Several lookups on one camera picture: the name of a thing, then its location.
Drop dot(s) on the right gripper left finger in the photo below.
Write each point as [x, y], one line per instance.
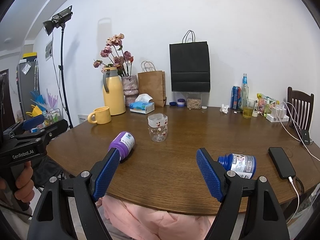
[52, 216]

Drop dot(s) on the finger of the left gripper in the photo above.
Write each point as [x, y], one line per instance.
[33, 122]
[54, 130]

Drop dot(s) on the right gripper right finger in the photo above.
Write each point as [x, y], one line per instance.
[264, 218]

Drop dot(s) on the blue pet supplement bottle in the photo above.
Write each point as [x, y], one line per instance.
[243, 165]

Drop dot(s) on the clear glass cartoon cup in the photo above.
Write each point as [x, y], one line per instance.
[158, 127]

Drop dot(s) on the person's left hand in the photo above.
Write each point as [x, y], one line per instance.
[25, 185]

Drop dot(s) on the black light stand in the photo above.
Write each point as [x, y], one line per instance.
[61, 66]

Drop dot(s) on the grey refrigerator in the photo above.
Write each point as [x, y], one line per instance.
[26, 84]

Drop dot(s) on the black power bank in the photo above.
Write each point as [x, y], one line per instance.
[282, 163]

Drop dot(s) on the yellow ceramic mug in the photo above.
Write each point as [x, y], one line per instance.
[100, 116]

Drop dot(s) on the purple bottle white label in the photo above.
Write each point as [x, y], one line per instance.
[124, 143]

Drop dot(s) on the yellow thermos jug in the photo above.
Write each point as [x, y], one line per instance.
[113, 91]

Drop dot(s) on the pink trousers lap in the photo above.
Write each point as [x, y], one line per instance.
[140, 222]

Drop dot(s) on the pink textured vase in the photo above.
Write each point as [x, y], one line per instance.
[130, 89]

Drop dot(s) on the blue tissue box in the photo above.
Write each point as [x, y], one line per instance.
[143, 104]

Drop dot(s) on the white charger power strip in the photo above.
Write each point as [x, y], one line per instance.
[277, 113]

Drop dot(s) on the pink artificial flowers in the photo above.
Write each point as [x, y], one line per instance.
[113, 51]

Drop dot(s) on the black studio light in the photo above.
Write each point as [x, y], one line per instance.
[58, 20]

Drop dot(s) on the brown paper bag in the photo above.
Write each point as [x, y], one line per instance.
[152, 82]

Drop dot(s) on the glass of yellow drink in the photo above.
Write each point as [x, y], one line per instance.
[248, 108]

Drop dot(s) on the colourful snack packets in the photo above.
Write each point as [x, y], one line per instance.
[264, 103]

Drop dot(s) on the crumpled white tissue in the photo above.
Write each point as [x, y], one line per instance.
[224, 109]

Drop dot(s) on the dark wooden chair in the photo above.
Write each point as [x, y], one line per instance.
[299, 109]

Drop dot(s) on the blue drink can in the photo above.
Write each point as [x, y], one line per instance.
[235, 97]

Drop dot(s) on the clear glass bottle blue cap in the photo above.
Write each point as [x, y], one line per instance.
[244, 92]

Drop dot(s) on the small purple white jar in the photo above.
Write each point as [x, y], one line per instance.
[180, 103]

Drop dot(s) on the clear jar of grains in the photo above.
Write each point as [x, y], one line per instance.
[194, 100]

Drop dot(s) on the black paper bag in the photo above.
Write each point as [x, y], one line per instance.
[190, 65]

